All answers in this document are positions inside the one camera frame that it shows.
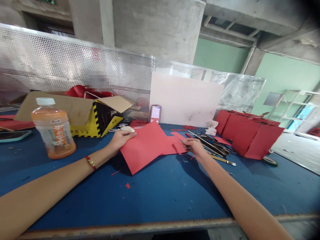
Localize pile of thin dark sticks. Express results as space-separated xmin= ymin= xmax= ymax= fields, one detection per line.
xmin=185 ymin=130 xmax=236 ymax=160

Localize green tape roll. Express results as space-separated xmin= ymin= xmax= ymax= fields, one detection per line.
xmin=262 ymin=155 xmax=279 ymax=167

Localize large perforated metal panel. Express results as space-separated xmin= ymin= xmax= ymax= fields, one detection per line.
xmin=0 ymin=24 xmax=157 ymax=120

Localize white ceiling pipes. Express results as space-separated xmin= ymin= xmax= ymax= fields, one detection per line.
xmin=203 ymin=15 xmax=261 ymax=74

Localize red paper bag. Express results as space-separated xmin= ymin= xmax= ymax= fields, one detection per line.
xmin=215 ymin=110 xmax=233 ymax=135
xmin=222 ymin=113 xmax=262 ymax=157
xmin=244 ymin=124 xmax=285 ymax=160

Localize blue table mat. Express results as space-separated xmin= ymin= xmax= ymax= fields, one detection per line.
xmin=0 ymin=110 xmax=320 ymax=233

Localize person's left hand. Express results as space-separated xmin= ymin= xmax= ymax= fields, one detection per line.
xmin=104 ymin=130 xmax=137 ymax=158

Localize metal blade strip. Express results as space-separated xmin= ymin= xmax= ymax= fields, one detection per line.
xmin=209 ymin=153 xmax=237 ymax=167

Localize red paper items in box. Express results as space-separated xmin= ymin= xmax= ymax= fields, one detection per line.
xmin=65 ymin=84 xmax=116 ymax=99

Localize white cloth bundle with string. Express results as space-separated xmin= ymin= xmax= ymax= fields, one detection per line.
xmin=108 ymin=125 xmax=135 ymax=134

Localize white plastic board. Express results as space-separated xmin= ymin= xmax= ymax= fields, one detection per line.
xmin=149 ymin=71 xmax=225 ymax=128

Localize phone with teal case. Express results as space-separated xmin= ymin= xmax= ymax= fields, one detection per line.
xmin=0 ymin=130 xmax=33 ymax=143

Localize white shelf frame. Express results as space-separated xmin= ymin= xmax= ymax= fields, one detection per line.
xmin=271 ymin=89 xmax=320 ymax=137

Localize person's right hand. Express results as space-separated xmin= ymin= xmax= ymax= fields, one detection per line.
xmin=182 ymin=138 xmax=210 ymax=163

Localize cardboard box yellow black print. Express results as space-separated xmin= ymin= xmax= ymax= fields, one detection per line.
xmin=14 ymin=90 xmax=137 ymax=138

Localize red paper sheet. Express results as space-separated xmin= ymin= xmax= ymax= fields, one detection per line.
xmin=120 ymin=122 xmax=194 ymax=175

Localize orange drink bottle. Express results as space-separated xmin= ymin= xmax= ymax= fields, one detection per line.
xmin=31 ymin=97 xmax=77 ymax=160

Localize small upright pink-edged device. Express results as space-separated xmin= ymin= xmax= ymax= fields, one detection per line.
xmin=150 ymin=104 xmax=162 ymax=124

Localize flat red paper pile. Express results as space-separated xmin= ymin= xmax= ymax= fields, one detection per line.
xmin=0 ymin=114 xmax=36 ymax=131

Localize white cloth glove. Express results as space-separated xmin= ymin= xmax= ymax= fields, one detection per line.
xmin=205 ymin=120 xmax=219 ymax=137

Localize small perforated metal panel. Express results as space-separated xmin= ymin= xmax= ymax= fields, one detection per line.
xmin=155 ymin=60 xmax=267 ymax=116

